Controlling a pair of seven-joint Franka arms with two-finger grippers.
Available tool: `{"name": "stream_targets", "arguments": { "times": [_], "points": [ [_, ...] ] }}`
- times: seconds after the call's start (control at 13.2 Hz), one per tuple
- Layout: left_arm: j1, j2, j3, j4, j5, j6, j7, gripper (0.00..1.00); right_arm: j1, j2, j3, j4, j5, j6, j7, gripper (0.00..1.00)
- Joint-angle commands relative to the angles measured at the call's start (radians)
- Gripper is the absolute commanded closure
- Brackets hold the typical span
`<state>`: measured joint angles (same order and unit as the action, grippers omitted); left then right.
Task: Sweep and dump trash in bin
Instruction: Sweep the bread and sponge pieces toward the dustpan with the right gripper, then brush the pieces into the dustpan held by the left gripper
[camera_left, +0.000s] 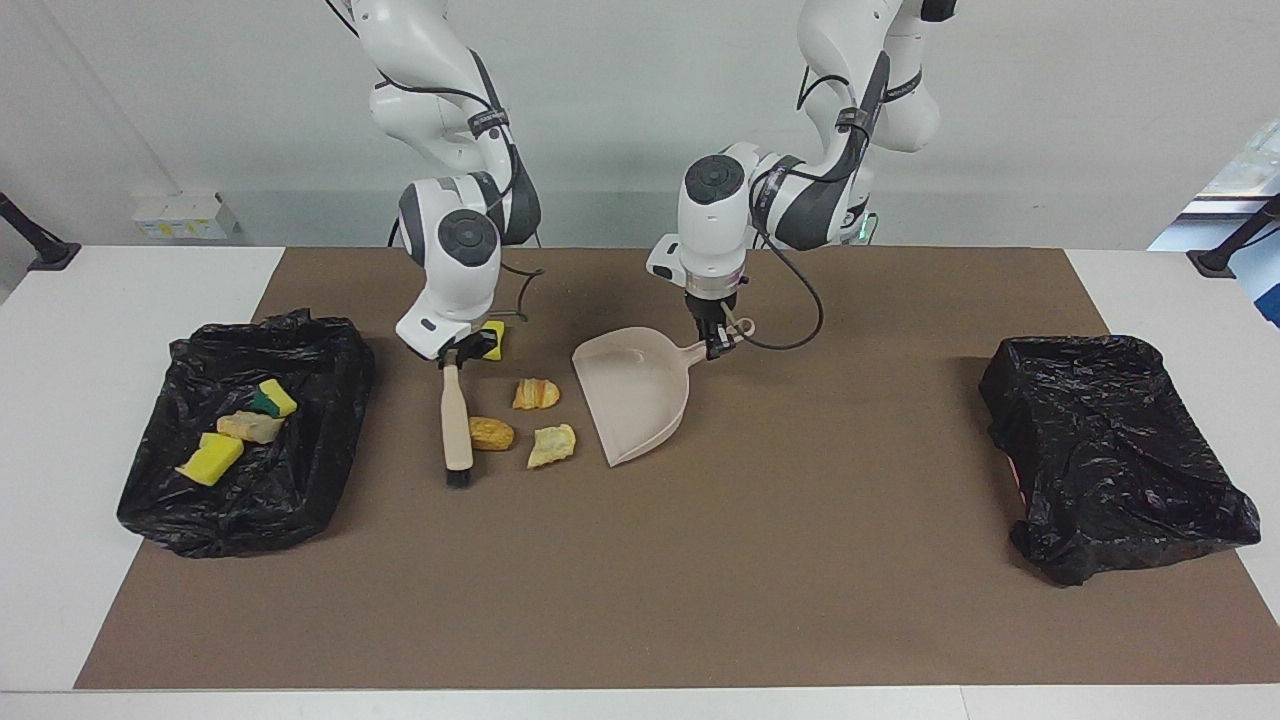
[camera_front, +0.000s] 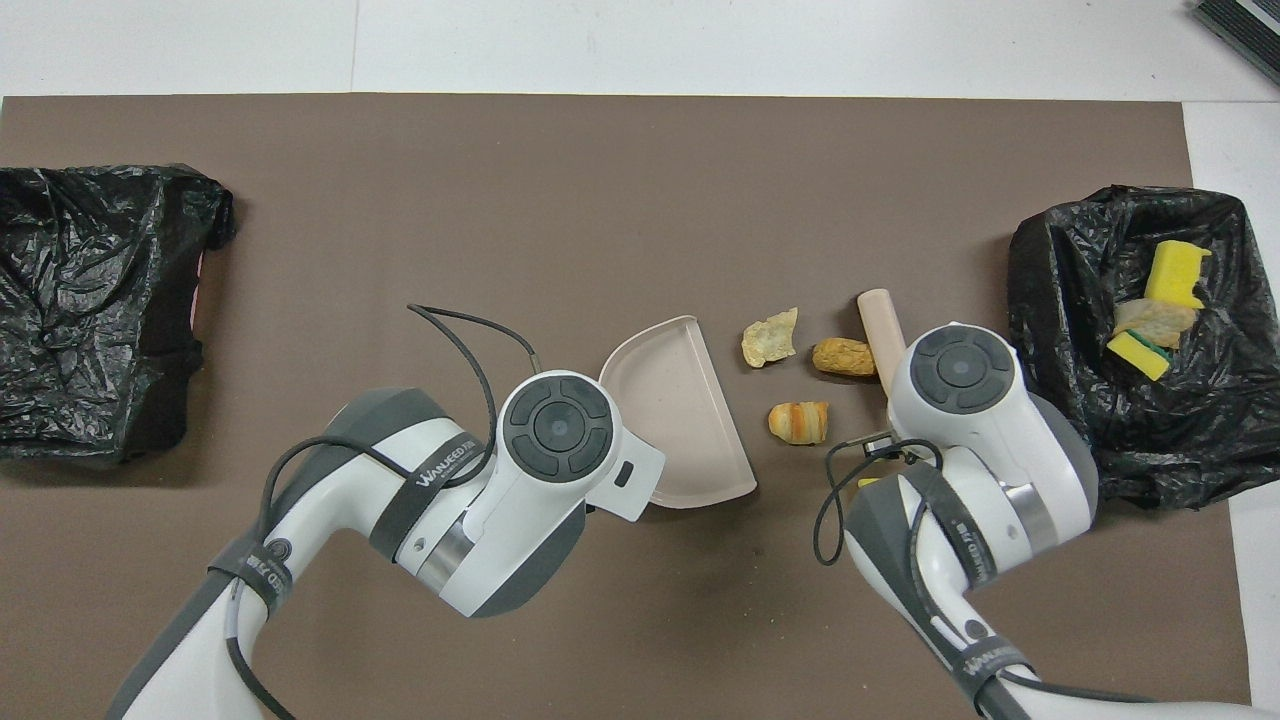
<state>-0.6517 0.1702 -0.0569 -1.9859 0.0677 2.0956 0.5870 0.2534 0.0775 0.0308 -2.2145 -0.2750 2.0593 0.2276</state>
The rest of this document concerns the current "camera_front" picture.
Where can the orange striped croissant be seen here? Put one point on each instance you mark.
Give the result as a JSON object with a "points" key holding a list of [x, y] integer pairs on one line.
{"points": [[798, 422], [1150, 318]]}

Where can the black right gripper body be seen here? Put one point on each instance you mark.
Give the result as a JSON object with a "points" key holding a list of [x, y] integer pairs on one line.
{"points": [[890, 445]]}

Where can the beige plastic dustpan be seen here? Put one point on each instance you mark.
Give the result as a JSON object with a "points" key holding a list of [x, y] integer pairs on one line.
{"points": [[680, 420]]}

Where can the yellow sponge with green layer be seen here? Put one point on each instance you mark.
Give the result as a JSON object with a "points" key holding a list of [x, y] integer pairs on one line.
{"points": [[1135, 352]]}

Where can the black bag lined bin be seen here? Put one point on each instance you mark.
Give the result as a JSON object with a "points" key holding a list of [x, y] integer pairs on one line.
{"points": [[1080, 300], [90, 230]]}

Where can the yellow sponge block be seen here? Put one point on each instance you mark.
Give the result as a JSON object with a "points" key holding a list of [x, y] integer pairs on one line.
{"points": [[1172, 275]]}

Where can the dark ribbed box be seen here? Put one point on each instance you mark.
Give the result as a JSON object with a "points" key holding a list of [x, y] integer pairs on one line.
{"points": [[1250, 25]]}

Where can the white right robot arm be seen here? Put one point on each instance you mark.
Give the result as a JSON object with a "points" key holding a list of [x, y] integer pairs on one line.
{"points": [[1000, 430]]}

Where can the brown bread roll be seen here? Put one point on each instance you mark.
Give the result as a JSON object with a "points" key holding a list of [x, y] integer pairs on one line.
{"points": [[843, 357]]}

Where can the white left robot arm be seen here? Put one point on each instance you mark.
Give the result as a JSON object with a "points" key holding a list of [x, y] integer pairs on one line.
{"points": [[450, 500]]}

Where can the pale torn bread chunk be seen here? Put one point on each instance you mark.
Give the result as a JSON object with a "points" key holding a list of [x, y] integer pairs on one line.
{"points": [[768, 340]]}

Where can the beige brush with black bristles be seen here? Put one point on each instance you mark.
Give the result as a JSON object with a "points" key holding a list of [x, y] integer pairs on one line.
{"points": [[880, 330]]}

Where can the brown paper table mat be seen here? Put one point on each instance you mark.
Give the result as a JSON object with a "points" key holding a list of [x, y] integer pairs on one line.
{"points": [[640, 150]]}

